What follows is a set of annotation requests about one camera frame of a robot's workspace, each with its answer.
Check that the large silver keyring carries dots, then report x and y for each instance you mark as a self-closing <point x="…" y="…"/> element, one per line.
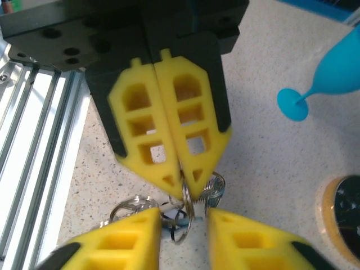
<point x="186" y="194"/>

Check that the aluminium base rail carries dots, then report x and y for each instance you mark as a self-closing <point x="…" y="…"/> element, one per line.
<point x="33" y="126"/>

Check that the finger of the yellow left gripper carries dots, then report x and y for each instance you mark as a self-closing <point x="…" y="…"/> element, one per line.
<point x="121" y="112"/>
<point x="194" y="118"/>

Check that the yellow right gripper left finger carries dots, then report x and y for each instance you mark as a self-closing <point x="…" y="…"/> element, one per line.
<point x="126" y="247"/>

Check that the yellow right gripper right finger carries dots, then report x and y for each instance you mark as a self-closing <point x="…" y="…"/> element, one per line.
<point x="253" y="250"/>

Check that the key with dark tag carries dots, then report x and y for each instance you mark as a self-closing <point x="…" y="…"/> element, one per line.
<point x="171" y="208"/>

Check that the blue plastic goblet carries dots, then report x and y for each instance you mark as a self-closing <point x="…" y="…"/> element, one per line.
<point x="337" y="70"/>

